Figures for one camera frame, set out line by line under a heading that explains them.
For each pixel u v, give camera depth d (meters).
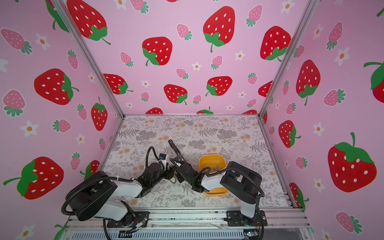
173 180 0.84
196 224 0.73
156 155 0.76
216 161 0.93
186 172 0.66
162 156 0.79
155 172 0.70
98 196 0.45
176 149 0.98
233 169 0.51
